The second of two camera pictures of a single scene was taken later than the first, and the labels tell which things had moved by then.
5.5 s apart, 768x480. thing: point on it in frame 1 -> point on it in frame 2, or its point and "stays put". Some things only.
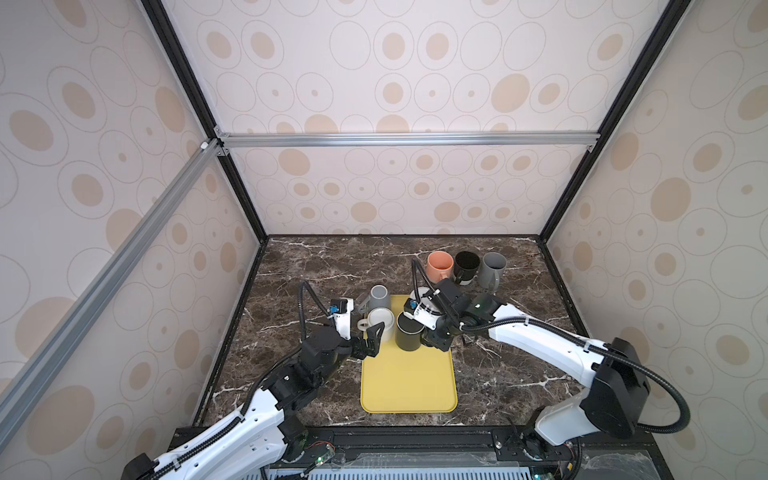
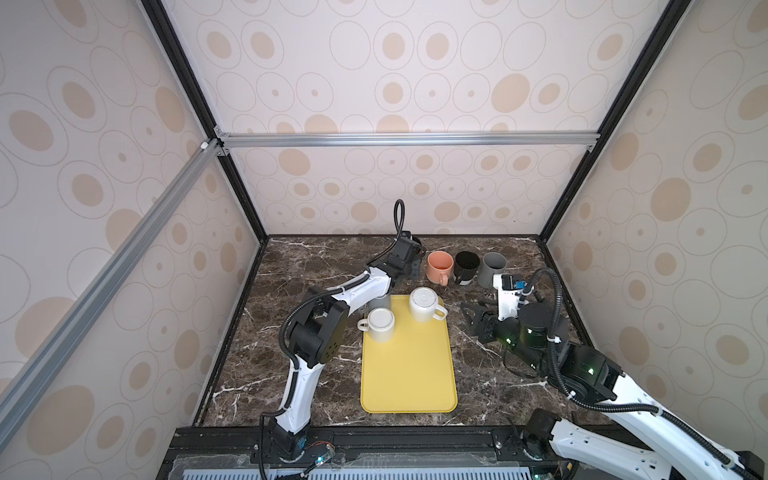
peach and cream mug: [439, 266] stays put
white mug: [377, 316] stays put
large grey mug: [491, 269] stays put
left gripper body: [358, 350] -> [412, 270]
